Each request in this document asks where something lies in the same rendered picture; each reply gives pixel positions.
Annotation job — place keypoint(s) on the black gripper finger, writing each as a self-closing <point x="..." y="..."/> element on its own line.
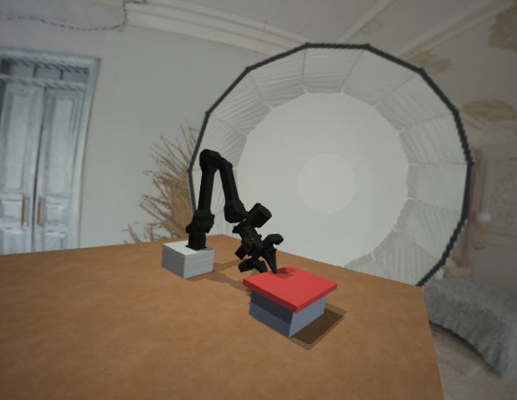
<point x="270" y="256"/>
<point x="260" y="266"/>

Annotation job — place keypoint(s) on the red lid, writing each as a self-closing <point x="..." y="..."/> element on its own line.
<point x="290" y="287"/>

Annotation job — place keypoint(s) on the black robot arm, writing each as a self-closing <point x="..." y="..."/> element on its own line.
<point x="234" y="211"/>

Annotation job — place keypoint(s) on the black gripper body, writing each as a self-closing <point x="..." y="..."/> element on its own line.
<point x="255" y="252"/>

